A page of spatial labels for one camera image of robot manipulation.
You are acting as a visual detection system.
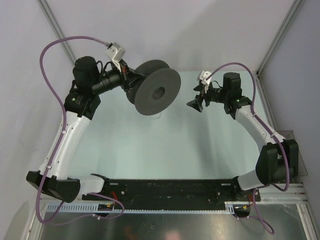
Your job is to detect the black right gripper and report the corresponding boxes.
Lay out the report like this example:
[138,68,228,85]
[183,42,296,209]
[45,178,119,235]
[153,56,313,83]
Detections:
[187,81,229,113]

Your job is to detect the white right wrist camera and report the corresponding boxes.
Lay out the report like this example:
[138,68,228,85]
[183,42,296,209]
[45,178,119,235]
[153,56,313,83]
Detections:
[198,70,212,94]

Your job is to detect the right aluminium corner post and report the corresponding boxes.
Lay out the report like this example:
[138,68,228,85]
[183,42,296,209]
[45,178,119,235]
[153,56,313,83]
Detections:
[255,0,304,78]

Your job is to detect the grey slotted cable duct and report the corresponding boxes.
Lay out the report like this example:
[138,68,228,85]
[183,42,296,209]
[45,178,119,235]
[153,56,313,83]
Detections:
[46,201,237,215]

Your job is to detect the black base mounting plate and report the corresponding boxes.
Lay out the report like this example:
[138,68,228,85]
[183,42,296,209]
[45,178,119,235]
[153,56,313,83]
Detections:
[82,179,261,212]

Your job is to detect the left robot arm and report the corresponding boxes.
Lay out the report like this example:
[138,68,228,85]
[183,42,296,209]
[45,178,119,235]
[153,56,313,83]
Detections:
[26,56,168,203]

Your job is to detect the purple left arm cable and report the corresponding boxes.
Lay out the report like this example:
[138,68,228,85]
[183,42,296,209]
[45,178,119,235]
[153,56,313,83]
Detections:
[36,36,126,227]

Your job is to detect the aluminium corner post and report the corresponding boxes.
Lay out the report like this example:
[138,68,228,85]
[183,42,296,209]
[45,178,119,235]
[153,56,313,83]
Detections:
[255,0,304,78]
[36,0,76,67]

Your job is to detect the aluminium frame rail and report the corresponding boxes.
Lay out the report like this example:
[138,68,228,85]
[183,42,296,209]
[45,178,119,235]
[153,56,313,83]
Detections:
[36,182,307,204]

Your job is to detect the left aluminium corner post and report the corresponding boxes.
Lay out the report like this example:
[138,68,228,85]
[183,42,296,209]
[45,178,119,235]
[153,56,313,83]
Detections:
[36,0,76,67]

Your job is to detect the dark perforated cable spool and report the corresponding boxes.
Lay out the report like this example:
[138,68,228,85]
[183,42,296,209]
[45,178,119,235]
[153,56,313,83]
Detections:
[126,59,181,116]

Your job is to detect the clear plastic bin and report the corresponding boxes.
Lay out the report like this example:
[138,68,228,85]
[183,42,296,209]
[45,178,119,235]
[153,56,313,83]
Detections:
[277,129,309,179]

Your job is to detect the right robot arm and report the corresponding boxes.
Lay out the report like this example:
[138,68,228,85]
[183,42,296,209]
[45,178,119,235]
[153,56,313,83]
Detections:
[187,71,299,201]

